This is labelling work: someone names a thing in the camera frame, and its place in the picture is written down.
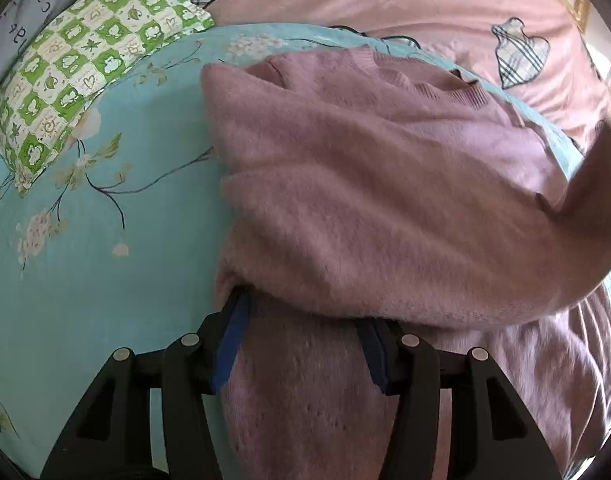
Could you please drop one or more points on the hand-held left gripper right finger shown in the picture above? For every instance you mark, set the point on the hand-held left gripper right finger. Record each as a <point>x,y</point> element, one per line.
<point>375,355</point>

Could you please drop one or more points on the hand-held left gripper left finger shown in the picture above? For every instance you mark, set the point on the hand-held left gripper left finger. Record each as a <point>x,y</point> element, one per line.
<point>233,340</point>

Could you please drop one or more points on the pink fuzzy sweater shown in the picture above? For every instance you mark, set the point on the pink fuzzy sweater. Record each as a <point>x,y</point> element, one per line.
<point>385,185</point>

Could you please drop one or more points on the turquoise floral blanket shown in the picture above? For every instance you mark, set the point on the turquoise floral blanket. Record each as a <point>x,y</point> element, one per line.
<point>110,260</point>

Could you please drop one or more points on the green checkered pillow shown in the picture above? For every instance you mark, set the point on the green checkered pillow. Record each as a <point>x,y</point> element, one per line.
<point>85,60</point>

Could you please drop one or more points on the grey printed pillow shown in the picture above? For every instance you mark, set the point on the grey printed pillow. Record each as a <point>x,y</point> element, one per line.
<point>30,15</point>

